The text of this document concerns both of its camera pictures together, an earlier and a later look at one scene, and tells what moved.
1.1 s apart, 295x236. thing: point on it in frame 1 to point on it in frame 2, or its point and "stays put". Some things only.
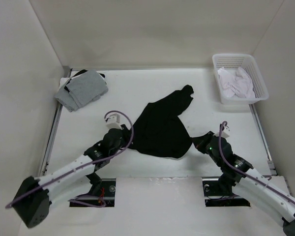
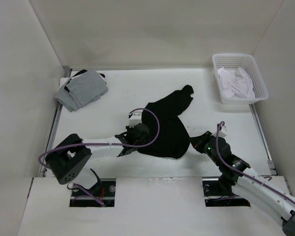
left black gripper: [127, 134] to [129, 129]
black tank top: [159, 131] stays put
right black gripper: [199, 141] stays put
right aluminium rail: [264, 140] stays put
